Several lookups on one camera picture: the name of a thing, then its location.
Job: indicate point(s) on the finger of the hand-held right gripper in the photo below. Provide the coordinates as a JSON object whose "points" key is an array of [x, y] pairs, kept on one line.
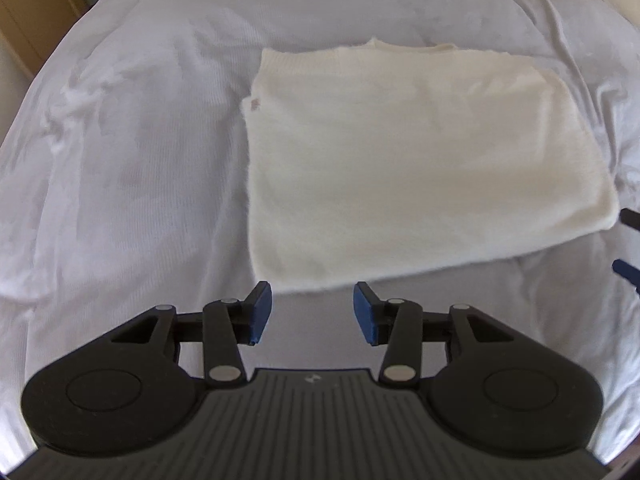
{"points": [[631, 219], [627, 272]]}

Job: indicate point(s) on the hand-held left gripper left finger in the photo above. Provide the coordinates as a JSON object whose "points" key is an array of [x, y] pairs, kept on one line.
{"points": [[261, 312]]}

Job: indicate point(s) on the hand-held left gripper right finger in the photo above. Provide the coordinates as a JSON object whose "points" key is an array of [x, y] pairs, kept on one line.
{"points": [[364, 315]]}

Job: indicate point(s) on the cream striped knit sweater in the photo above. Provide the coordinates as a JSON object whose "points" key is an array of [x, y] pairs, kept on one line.
{"points": [[400, 160]]}

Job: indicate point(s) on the bed with pale sheet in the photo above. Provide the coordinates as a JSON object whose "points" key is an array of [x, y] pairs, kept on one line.
{"points": [[125, 160]]}

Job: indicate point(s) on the wooden door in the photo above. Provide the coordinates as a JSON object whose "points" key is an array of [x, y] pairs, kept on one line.
{"points": [[35, 5]]}

